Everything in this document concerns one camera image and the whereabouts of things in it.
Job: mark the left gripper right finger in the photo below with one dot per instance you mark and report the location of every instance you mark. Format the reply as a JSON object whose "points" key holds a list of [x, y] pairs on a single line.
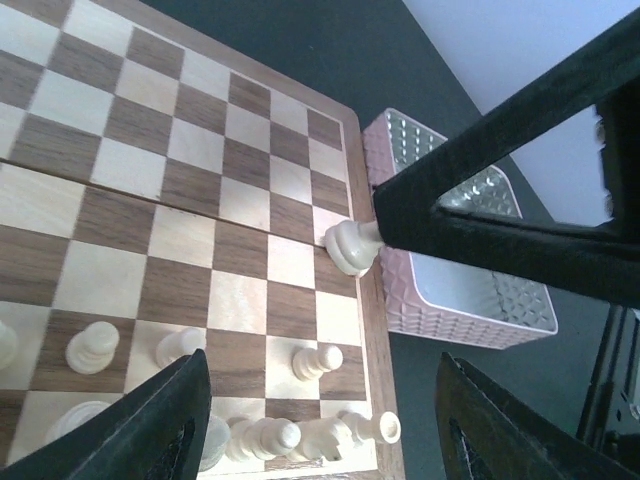
{"points": [[486, 432]]}

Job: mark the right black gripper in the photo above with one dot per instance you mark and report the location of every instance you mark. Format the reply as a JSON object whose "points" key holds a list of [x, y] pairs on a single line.
{"points": [[600, 262]]}

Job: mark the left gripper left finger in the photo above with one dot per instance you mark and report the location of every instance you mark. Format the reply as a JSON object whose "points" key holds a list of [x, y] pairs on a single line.
{"points": [[156, 431]]}

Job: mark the eleventh light chess piece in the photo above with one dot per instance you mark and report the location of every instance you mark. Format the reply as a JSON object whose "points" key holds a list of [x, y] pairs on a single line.
{"points": [[178, 344]]}

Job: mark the twelfth light chess piece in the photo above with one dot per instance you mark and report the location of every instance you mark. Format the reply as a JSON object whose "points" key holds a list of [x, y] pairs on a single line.
{"points": [[264, 439]]}

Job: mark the thirteenth light chess piece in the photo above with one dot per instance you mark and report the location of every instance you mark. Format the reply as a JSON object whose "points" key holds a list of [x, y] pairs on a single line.
{"points": [[310, 364]]}

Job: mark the fourteenth light chess piece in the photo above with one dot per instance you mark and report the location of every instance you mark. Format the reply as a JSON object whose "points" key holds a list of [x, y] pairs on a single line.
{"points": [[353, 246]]}

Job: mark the pink plastic basket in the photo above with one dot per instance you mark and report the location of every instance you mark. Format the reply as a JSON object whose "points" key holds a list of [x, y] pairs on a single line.
{"points": [[438, 299]]}

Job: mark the wooden chessboard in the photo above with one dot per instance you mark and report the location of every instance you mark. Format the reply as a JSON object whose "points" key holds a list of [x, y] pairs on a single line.
{"points": [[157, 180]]}

